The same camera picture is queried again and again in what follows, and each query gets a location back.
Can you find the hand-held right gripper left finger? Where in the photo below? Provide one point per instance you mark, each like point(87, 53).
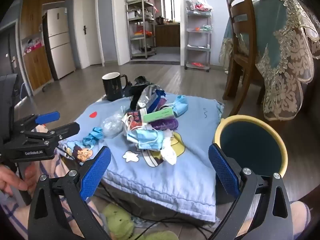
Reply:
point(96, 172)

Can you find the wooden kitchen counter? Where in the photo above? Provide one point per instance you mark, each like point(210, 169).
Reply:
point(167, 36)

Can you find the pink packets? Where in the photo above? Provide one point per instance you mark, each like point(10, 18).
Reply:
point(31, 46)

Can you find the person's left hand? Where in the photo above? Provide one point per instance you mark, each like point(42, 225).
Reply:
point(10, 180)

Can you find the black plastic bag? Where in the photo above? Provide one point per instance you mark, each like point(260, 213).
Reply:
point(140, 90)

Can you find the green plush toy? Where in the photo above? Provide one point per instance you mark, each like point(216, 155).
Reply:
point(117, 220)

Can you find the black mug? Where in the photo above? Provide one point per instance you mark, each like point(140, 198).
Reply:
point(112, 87)

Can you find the white tissue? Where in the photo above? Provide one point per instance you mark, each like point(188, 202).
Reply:
point(168, 155)

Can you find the green and white box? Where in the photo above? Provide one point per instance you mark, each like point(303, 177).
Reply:
point(158, 115)

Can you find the red and white wrapper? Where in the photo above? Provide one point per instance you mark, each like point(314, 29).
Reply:
point(133, 121)

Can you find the light blue cover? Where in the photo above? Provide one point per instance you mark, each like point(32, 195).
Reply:
point(181, 106)

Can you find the white refrigerator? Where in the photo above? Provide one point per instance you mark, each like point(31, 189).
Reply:
point(58, 42)

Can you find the crumpled blue glove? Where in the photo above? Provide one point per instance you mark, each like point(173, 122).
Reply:
point(91, 136)

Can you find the grey plastic shelf rack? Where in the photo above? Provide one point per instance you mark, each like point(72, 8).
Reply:
point(198, 42)

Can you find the silver foil packet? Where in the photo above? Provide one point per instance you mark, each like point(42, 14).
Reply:
point(147, 97)

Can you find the white door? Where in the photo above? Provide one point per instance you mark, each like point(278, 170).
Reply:
point(87, 42)

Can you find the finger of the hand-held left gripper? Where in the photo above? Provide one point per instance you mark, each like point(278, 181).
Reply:
point(65, 130)
point(47, 117)

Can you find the window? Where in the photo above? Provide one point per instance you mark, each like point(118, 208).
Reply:
point(168, 5)

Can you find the lace covered table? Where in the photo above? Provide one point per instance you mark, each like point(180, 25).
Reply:
point(282, 55)

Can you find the yellow rimmed teal trash bin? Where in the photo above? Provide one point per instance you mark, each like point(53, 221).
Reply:
point(250, 142)

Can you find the blue snack packet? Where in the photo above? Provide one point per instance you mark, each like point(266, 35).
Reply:
point(156, 102)

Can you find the person's left leg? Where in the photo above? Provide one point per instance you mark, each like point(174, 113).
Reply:
point(15, 215)

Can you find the clear plastic bag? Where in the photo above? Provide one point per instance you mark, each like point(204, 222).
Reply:
point(112, 126)

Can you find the wooden cabinet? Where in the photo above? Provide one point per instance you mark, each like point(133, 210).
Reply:
point(30, 17)

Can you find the dark cooking pot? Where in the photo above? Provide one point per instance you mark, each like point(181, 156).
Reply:
point(160, 20)

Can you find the metal shelf rack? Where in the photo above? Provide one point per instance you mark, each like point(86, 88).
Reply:
point(142, 30)

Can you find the brown wooden chair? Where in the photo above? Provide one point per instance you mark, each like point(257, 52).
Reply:
point(240, 55)

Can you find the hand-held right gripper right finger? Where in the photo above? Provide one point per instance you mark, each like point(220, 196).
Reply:
point(223, 172)

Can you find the blue face mask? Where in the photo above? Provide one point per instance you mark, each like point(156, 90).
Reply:
point(145, 138)

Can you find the light blue cartoon cushion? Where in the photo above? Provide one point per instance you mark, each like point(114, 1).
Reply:
point(175, 180)

